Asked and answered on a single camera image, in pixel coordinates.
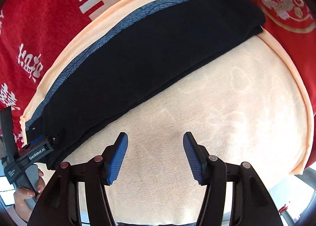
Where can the person's left hand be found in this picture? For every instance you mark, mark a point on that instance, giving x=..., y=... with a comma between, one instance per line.
x=21, y=194

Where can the red sofa cover white characters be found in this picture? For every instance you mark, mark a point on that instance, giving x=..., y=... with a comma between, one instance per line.
x=33, y=34

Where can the black pants with blue waistband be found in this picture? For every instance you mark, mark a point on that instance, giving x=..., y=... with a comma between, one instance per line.
x=146, y=52

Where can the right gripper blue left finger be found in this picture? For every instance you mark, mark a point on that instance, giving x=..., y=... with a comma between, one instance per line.
x=113, y=157

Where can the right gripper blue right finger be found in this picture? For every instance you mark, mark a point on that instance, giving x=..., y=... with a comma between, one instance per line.
x=197, y=156

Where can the cream peach seat cushion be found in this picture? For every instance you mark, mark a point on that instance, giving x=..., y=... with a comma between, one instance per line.
x=248, y=105

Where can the red embroidered floral pillow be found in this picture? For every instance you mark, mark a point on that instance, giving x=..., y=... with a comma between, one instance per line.
x=292, y=24

